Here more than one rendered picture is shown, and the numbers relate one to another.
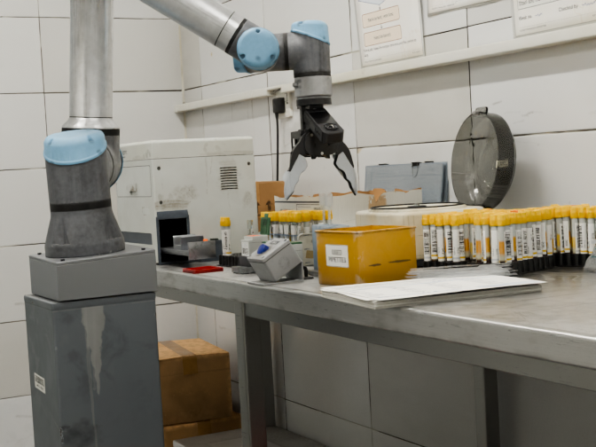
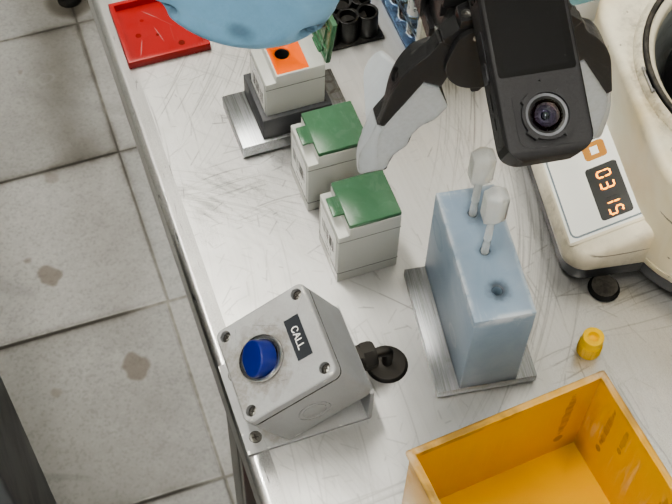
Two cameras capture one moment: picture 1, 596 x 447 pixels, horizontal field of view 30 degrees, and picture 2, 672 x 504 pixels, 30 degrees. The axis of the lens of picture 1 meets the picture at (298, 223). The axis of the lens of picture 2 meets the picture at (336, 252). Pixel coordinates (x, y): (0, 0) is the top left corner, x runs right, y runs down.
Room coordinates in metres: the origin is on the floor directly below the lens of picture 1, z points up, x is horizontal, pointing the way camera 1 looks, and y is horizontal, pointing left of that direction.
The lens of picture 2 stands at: (1.74, -0.02, 1.64)
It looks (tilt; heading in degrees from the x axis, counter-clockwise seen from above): 57 degrees down; 7
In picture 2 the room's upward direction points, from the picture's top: 2 degrees clockwise
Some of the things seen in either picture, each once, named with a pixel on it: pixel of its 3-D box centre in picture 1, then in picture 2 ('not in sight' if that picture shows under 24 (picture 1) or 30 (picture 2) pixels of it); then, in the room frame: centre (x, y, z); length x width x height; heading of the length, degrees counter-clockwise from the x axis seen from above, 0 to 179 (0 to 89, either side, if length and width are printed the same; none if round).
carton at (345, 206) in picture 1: (348, 222); not in sight; (2.71, -0.12, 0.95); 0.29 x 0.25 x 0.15; 118
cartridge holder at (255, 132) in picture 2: (255, 262); (287, 103); (2.36, 0.09, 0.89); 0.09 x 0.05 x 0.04; 118
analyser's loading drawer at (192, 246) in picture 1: (184, 246); not in sight; (2.62, 0.27, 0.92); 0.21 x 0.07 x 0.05; 28
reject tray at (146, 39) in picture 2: (202, 270); (159, 26); (2.43, 0.21, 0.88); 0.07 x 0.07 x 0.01; 28
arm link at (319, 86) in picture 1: (311, 89); not in sight; (2.24, -0.04, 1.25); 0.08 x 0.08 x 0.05
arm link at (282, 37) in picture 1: (260, 52); not in sight; (2.22, 0.06, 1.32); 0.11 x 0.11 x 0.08; 0
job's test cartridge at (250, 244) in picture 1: (254, 250); (287, 80); (2.36, 0.09, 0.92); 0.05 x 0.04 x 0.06; 118
